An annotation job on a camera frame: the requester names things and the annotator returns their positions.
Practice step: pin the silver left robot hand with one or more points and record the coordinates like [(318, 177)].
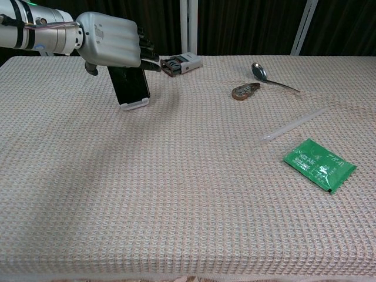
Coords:
[(111, 38)]

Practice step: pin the black smartphone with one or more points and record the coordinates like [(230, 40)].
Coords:
[(129, 85)]

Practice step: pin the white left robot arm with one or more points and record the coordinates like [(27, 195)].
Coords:
[(35, 28)]

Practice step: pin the white folding phone stand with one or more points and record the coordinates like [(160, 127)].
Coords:
[(135, 105)]

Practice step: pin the black curtain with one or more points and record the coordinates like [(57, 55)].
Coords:
[(249, 26)]

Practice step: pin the brown correction tape dispenser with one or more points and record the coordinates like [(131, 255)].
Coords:
[(242, 92)]

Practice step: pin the metal spoon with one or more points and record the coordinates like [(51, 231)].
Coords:
[(258, 71)]

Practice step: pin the beige waffle tablecloth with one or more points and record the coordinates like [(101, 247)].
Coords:
[(188, 205)]

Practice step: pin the clear wrapped plastic straw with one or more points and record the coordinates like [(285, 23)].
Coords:
[(289, 126)]

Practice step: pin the green tea packet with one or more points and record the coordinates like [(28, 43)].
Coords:
[(320, 166)]

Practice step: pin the white frame post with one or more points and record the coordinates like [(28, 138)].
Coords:
[(304, 28), (189, 26)]

